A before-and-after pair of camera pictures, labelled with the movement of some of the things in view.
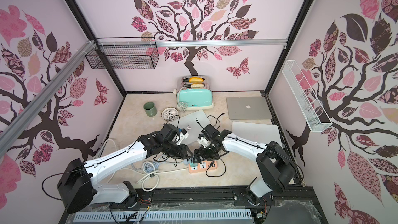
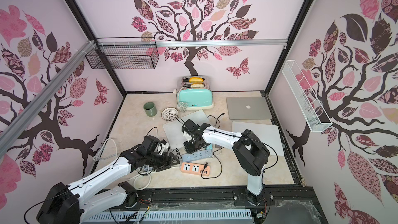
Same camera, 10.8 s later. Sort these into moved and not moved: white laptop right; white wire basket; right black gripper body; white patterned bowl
Moved: right black gripper body
Not moved: white laptop right; white patterned bowl; white wire basket
